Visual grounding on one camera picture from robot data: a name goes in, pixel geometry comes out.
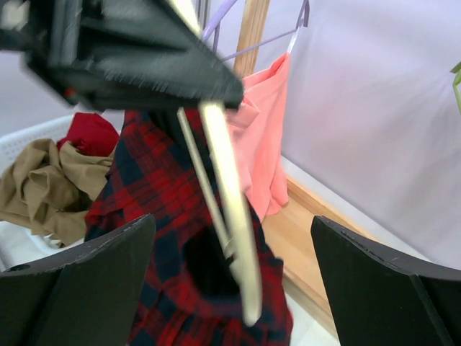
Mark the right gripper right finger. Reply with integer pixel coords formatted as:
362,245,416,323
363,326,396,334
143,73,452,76
311,216,460,346

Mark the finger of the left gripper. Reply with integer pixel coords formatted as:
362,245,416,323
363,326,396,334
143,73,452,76
75,1,243,108

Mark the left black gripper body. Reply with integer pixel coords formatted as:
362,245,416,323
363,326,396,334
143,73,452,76
0,0,105,109

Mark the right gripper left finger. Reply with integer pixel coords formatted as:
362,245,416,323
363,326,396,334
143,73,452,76
1,215,156,346

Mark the red plaid skirt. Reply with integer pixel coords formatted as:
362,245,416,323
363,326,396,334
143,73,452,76
86,110,293,345

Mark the cream hanger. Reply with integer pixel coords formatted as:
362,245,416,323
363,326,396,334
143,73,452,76
163,1,262,327

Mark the purple hanger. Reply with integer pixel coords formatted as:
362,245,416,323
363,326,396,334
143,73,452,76
202,0,310,61

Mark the pink skirt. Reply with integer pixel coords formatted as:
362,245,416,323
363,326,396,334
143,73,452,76
226,53,290,220

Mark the green hanger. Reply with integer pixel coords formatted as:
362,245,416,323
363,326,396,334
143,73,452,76
450,63,461,112

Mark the red garment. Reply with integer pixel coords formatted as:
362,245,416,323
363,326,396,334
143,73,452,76
57,112,120,157

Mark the white laundry basket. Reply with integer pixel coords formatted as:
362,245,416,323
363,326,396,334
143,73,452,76
1,116,80,270

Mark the wooden clothes rack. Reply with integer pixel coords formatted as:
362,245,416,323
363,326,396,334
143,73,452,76
233,0,339,336

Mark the tan garment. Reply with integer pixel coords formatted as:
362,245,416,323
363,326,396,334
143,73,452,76
1,138,113,247

